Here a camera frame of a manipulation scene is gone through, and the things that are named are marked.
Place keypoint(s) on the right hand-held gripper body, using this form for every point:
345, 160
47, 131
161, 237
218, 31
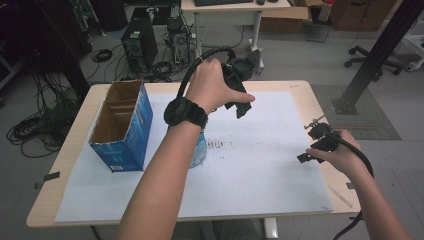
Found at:
322, 136

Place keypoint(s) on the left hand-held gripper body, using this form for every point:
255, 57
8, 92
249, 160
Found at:
241, 68

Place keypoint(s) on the person's left hand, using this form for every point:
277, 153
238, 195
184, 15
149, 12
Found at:
208, 88

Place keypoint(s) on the person's right hand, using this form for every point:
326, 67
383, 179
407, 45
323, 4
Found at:
343, 156

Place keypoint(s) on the black wristwatch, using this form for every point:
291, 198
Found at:
185, 112

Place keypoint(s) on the grey floor mat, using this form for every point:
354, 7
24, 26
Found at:
363, 113

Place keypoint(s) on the white table mat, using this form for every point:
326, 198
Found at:
253, 160

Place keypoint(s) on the white desk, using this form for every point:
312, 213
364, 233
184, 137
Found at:
233, 13

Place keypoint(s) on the blue can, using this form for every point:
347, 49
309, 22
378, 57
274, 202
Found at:
199, 152

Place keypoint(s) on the brown cardboard box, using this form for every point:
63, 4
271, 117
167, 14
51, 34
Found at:
285, 18

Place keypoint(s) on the open computer case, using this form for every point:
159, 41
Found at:
179, 41

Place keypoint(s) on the black keyboard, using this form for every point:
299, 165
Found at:
225, 2

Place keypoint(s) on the black computer mouse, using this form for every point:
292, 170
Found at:
260, 2

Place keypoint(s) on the white table leg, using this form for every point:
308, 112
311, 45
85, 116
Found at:
270, 228

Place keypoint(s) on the black office chair base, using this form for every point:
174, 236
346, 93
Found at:
373, 60

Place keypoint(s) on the black computer tower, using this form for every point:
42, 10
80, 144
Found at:
138, 45

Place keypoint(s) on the blue cardboard box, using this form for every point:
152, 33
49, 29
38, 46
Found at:
121, 128

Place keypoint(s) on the black tape strip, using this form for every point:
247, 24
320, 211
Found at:
51, 176

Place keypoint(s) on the black metal post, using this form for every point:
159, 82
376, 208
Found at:
376, 56

